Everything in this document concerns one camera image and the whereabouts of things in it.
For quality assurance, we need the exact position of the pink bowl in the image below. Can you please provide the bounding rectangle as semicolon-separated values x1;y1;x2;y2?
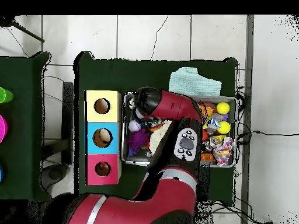
0;114;8;143

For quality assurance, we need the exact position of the wooden box with three holes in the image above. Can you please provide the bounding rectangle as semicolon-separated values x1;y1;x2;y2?
84;89;123;186

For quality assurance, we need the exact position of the green cup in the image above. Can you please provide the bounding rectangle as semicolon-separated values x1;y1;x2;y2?
0;87;15;104

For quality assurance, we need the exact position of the mint green muslin cloth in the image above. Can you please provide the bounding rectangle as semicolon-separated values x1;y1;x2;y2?
168;66;222;97

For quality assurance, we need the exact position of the purple spiky ball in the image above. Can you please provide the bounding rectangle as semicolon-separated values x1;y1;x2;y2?
128;129;150;152

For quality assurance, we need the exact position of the black floor stand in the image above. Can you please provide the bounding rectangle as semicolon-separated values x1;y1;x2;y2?
41;81;75;187

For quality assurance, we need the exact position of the yellow tennis ball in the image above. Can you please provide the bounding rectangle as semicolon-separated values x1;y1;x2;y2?
217;121;231;135

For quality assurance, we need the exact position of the white baseball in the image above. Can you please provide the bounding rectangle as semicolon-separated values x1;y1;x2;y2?
128;120;141;133

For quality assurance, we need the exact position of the green cloth side table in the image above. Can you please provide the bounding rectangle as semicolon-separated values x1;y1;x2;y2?
0;52;52;202

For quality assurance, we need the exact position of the dark green table cloth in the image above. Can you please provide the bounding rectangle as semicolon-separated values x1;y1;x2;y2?
74;51;239;205

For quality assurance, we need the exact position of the clear mesh bin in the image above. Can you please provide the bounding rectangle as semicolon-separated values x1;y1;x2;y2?
121;93;237;169

